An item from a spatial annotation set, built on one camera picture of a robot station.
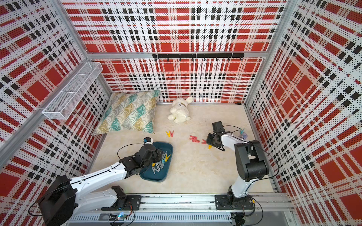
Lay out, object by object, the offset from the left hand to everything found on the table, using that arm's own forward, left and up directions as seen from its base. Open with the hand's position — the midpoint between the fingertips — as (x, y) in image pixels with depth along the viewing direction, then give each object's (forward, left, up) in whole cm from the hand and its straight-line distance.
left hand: (163, 152), depth 85 cm
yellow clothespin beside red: (+17, -1, -6) cm, 19 cm away
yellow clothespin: (-1, -2, -5) cm, 6 cm away
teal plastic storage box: (-7, -1, -6) cm, 10 cm away
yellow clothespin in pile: (+6, -30, -5) cm, 31 cm away
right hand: (+11, -31, -5) cm, 34 cm away
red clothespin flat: (+14, -20, -7) cm, 25 cm away
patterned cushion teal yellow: (+24, +24, +10) cm, 35 cm away
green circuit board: (-32, +18, -5) cm, 37 cm away
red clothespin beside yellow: (+18, -3, -7) cm, 19 cm away
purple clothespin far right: (+11, -54, -1) cm, 55 cm away
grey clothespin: (-9, +5, -5) cm, 12 cm away
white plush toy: (+32, -9, +3) cm, 34 cm away
